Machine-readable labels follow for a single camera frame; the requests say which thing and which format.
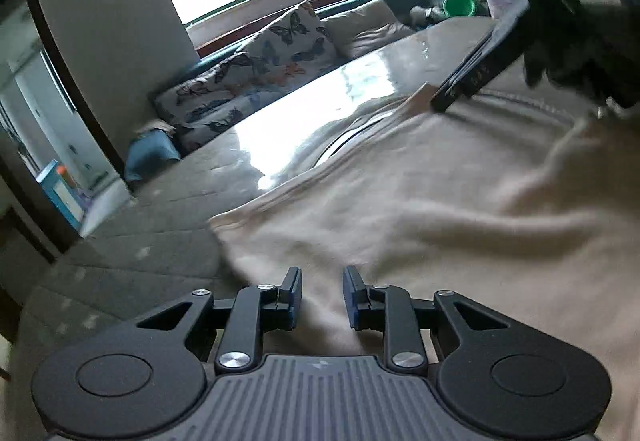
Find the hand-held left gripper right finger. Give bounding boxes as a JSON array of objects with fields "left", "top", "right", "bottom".
[{"left": 342, "top": 266, "right": 506, "bottom": 375}]

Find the upright butterfly print cushion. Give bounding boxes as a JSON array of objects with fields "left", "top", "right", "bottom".
[{"left": 235, "top": 1, "right": 342, "bottom": 78}]

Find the dark wooden door frame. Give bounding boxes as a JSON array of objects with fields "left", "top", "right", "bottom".
[{"left": 0, "top": 0, "right": 133, "bottom": 264}]

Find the beige cushion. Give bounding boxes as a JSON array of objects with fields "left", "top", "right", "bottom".
[{"left": 320, "top": 0, "right": 417, "bottom": 62}]

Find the blue towel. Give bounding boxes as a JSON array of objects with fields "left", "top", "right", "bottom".
[{"left": 124, "top": 130, "right": 182, "bottom": 184}]

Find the person's right hand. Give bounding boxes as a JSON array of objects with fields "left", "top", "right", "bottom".
[{"left": 522, "top": 1, "right": 640, "bottom": 108}]

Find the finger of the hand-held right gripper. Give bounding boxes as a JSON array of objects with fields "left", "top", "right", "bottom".
[{"left": 431, "top": 3, "right": 530, "bottom": 114}]

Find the beige folded cloth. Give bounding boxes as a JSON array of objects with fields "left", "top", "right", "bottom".
[{"left": 137, "top": 119, "right": 177, "bottom": 134}]

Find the round black induction cooker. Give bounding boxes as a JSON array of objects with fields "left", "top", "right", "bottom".
[{"left": 310, "top": 118, "right": 396, "bottom": 169}]

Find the blue bathroom cabinet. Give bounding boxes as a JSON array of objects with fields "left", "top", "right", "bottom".
[{"left": 37, "top": 160, "right": 94, "bottom": 233}]

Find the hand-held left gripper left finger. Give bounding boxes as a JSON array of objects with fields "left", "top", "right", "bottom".
[{"left": 136, "top": 266, "right": 303, "bottom": 375}]

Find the cream sweatshirt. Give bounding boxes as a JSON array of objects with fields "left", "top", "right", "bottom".
[{"left": 207, "top": 81, "right": 640, "bottom": 441}]

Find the grey plush toy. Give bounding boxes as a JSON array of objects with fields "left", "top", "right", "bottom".
[{"left": 410, "top": 3, "right": 446, "bottom": 26}]

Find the clear plastic storage box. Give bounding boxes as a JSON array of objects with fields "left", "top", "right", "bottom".
[{"left": 482, "top": 0, "right": 529, "bottom": 20}]

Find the green plastic basin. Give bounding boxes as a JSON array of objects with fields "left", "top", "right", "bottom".
[{"left": 442, "top": 0, "right": 479, "bottom": 18}]

